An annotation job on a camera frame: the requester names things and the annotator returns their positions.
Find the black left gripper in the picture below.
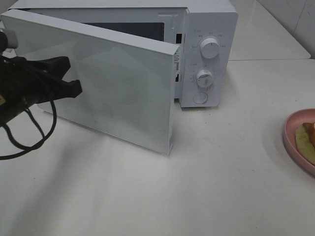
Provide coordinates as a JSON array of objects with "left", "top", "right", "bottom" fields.
[{"left": 0, "top": 56, "right": 82, "bottom": 108}]

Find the white microwave door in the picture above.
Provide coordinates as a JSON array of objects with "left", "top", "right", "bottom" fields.
[{"left": 1, "top": 9, "right": 178, "bottom": 154}]

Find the round white door button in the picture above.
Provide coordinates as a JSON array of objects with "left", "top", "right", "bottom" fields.
[{"left": 193, "top": 92, "right": 208, "bottom": 104}]

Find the white timer knob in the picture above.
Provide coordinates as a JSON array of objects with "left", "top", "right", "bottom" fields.
[{"left": 196, "top": 69, "right": 214, "bottom": 88}]

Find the pink round plate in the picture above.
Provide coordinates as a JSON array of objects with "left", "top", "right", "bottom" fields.
[{"left": 283, "top": 108, "right": 315, "bottom": 176}]

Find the white bread lettuce sandwich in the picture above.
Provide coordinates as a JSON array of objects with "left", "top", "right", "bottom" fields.
[{"left": 295, "top": 122, "right": 315, "bottom": 165}]

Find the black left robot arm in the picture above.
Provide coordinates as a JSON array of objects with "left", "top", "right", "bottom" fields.
[{"left": 0, "top": 56, "right": 82, "bottom": 123}]

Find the white warning label sticker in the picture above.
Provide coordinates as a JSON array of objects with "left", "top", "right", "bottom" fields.
[{"left": 173, "top": 47, "right": 181, "bottom": 73}]

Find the upper white power knob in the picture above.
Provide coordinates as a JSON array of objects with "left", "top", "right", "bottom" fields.
[{"left": 200, "top": 36, "right": 221, "bottom": 59}]

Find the white microwave oven body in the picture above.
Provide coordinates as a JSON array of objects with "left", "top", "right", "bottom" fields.
[{"left": 1, "top": 0, "right": 238, "bottom": 108}]

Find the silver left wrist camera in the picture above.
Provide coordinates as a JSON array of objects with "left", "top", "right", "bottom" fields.
[{"left": 0, "top": 28, "right": 18, "bottom": 53}]

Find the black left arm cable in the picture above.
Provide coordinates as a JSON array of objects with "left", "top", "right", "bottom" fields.
[{"left": 0, "top": 59, "right": 59, "bottom": 160}]

